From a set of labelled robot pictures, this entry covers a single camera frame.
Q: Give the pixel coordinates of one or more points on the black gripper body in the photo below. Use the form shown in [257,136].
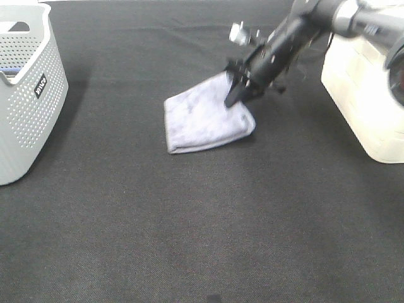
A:
[258,71]

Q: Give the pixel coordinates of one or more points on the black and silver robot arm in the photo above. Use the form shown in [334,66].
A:
[351,19]

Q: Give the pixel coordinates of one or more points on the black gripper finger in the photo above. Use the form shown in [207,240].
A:
[239,92]

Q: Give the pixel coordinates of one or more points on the white plastic storage bin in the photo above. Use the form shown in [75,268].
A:
[354,76]

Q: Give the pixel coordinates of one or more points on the grey perforated plastic basket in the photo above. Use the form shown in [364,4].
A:
[32,100]

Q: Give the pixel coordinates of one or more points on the blue item inside basket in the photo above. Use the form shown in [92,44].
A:
[10,72]

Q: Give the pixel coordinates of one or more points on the lavender towel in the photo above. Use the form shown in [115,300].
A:
[197,119]

